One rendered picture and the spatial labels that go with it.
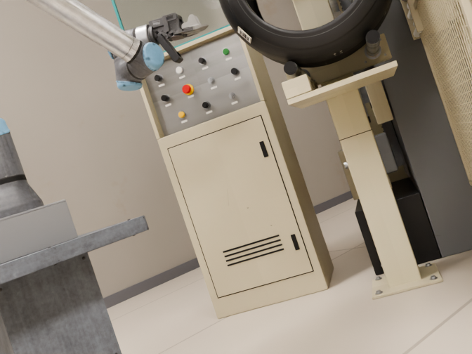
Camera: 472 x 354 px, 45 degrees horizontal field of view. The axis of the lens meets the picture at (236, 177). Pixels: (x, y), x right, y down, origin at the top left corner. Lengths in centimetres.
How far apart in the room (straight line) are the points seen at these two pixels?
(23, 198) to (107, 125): 307
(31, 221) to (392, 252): 138
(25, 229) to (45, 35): 325
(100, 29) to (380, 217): 124
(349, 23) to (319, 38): 10
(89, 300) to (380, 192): 122
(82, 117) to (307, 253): 245
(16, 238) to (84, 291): 22
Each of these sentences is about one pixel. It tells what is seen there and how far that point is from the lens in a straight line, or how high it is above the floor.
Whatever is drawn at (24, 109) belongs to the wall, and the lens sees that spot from 439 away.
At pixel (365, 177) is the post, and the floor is 45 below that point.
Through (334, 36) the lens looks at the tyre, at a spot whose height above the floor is 94.
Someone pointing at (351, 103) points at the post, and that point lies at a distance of 227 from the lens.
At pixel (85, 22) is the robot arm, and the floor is 124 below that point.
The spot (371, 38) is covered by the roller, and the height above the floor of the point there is 89.
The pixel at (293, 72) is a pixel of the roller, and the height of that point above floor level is 88.
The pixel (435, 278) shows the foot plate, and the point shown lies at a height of 1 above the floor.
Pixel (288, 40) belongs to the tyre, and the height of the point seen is 98.
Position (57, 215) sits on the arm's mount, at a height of 67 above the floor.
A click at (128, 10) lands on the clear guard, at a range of 287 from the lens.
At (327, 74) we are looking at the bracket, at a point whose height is 88.
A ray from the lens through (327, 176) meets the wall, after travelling 592.
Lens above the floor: 62
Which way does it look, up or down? level
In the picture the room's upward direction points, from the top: 19 degrees counter-clockwise
